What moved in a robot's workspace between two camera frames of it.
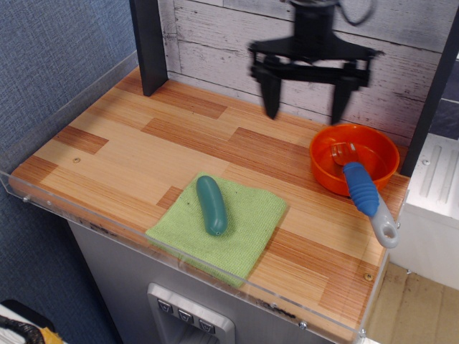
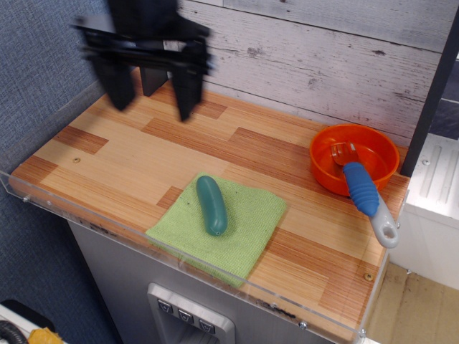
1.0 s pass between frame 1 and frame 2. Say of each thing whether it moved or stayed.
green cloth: stayed
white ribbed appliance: stayed
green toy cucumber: stayed
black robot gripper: moved
